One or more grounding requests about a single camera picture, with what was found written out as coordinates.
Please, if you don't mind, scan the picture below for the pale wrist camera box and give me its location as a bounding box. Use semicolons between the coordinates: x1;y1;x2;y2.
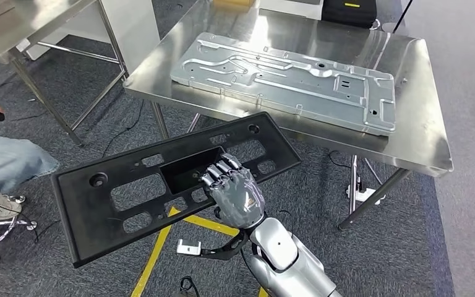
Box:
176;239;202;257

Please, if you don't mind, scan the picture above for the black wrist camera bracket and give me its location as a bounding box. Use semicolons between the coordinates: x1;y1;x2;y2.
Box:
198;231;250;262

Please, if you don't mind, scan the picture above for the white desk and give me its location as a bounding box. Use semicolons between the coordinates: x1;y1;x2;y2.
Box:
258;0;324;10

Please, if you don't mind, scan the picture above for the stainless steel workbench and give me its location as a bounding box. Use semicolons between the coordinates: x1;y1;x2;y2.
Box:
122;0;455;231

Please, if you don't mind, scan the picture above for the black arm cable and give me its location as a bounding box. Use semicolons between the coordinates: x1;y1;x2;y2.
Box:
239;247;263;288

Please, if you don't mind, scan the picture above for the black carry case yellow label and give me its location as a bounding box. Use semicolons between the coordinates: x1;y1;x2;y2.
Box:
321;0;379;30

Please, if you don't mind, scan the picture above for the white power strip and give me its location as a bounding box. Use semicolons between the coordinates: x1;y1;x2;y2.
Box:
346;186;386;206

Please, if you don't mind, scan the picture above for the stamped galvanized metal panel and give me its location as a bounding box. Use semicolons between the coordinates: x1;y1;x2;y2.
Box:
169;32;397;137

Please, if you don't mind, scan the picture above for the black floor cable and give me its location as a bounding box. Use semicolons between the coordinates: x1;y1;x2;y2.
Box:
101;100;145;158

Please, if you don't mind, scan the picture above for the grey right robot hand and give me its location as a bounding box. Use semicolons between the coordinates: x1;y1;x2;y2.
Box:
200;152;266;230

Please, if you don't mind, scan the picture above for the black plastic plate bracket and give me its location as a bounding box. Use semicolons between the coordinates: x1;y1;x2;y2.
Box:
50;111;302;269

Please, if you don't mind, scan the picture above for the stainless steel side table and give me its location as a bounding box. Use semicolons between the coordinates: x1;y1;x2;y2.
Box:
0;0;130;147

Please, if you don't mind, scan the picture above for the white cabinet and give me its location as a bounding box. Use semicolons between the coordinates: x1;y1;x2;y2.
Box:
16;0;161;75

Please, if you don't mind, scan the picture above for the black stanchion post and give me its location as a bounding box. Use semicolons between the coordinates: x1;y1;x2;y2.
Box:
380;0;414;36

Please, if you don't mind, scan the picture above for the person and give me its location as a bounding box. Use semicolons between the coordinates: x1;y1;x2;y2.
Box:
0;99;61;267

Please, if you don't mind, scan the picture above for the black cable loop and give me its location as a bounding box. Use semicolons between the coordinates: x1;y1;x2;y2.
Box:
179;275;200;297

